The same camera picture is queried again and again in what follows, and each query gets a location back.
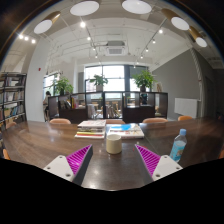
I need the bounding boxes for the left potted plant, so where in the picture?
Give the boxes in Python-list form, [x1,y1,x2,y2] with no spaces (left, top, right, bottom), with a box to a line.
[53,76,73,95]

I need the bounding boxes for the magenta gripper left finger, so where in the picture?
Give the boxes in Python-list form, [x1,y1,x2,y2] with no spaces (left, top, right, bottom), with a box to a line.
[44,145,93,186]

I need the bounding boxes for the black low shelf divider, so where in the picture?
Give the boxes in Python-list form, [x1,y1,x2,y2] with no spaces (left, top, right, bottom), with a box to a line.
[48,91,168,123]

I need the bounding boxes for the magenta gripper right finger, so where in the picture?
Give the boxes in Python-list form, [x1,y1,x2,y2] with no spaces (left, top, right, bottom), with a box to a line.
[134,145,182,182]

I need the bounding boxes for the potted plant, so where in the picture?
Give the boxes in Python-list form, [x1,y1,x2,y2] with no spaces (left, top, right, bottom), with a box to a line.
[89,75,108,92]
[132,70,155,92]
[53,76,73,95]

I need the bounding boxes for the round pendant lamp left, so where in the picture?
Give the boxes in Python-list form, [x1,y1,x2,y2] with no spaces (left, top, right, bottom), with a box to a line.
[34,11,61,34]

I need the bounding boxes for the round pendant lamp far right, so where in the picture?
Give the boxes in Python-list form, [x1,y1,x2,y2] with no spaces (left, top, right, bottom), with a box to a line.
[189,26,207,47]

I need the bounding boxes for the orange chair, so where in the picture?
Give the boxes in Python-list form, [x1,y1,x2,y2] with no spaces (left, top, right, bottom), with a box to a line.
[178,115,193,121]
[50,118,71,124]
[142,118,168,123]

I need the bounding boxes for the tall black bookshelf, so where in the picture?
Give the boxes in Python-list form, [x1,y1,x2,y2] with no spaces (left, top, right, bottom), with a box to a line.
[0,72,27,130]

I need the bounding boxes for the orange chair far right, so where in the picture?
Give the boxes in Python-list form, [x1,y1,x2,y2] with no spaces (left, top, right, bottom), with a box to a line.
[178,115,193,121]

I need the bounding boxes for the round pendant lamp centre-right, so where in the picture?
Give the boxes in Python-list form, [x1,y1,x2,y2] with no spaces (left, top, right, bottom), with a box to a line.
[121,0,152,14]

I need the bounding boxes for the right potted plant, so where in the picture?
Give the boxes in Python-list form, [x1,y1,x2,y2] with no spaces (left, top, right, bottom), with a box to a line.
[132,70,155,92]

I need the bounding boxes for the white wall radiator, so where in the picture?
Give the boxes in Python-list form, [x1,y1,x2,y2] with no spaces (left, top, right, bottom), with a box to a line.
[174,98,197,118]

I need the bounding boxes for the stack of books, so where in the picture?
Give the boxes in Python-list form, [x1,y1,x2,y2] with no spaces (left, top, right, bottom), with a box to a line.
[75,120,106,139]

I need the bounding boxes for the clear plastic water bottle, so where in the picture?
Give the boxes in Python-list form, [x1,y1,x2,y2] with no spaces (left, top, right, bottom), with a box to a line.
[170,129,187,162]

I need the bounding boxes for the round pendant lamp centre-left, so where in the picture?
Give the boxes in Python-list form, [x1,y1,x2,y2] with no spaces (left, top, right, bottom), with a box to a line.
[70,0,99,16]

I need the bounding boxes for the middle potted plant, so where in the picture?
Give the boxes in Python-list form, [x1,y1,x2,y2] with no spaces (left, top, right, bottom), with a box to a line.
[89,75,108,92]

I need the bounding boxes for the orange chair far left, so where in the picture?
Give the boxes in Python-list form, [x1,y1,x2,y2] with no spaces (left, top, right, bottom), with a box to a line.
[50,118,71,124]

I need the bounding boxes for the blue cover book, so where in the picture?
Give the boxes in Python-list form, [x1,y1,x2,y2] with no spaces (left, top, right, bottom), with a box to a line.
[108,124,144,139]

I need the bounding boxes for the ceiling air conditioner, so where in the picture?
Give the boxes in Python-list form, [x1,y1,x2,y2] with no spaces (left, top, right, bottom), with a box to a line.
[105,41,126,56]

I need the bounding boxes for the cream ceramic cup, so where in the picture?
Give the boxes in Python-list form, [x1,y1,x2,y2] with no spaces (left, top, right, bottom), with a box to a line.
[106,134,122,154]

